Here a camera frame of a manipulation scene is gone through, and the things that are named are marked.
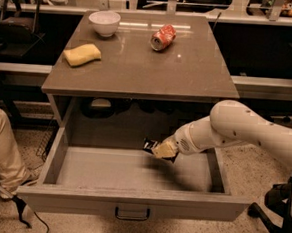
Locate person leg beige trousers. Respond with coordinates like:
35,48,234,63
0,109,39,194

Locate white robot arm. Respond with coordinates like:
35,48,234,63
152,100,292,170

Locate black cable on floor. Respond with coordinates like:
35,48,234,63
11,196,53,233

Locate yellow sponge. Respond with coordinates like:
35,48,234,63
63,43,101,67

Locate grey cabinet table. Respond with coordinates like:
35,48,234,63
38,4,246,141

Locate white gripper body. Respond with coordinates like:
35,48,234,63
174,125,200,155

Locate white ceramic bowl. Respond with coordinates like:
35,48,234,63
89,10,121,38

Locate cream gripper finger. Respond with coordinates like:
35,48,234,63
152,137,178,159

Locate black chair at left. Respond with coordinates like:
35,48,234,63
0,0,43,59

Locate black office chair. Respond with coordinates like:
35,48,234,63
247,176,292,233

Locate open grey top drawer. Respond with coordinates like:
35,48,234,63
18,98,249,222

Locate crushed red soda can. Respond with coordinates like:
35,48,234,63
150,25,176,51

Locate black drawer handle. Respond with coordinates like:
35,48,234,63
114,207,150,222

